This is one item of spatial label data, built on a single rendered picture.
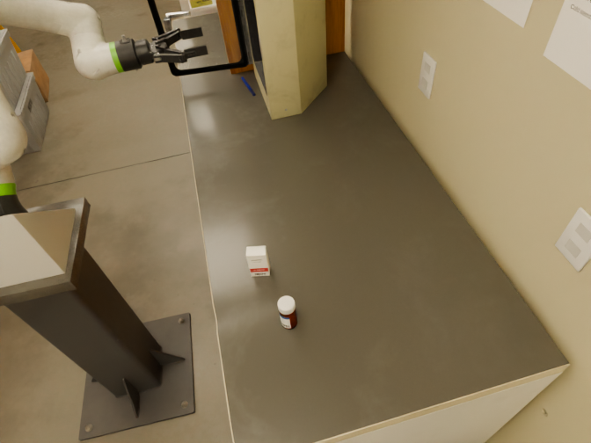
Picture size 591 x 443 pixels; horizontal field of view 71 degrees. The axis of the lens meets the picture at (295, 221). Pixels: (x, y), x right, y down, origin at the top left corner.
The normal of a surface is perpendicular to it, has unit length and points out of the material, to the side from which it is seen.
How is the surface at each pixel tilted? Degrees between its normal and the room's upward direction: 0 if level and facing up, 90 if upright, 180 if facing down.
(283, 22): 90
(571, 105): 90
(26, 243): 90
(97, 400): 0
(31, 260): 90
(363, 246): 0
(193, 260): 0
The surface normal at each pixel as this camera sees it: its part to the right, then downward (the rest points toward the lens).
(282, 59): 0.25, 0.72
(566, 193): -0.96, 0.24
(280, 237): -0.07, -0.65
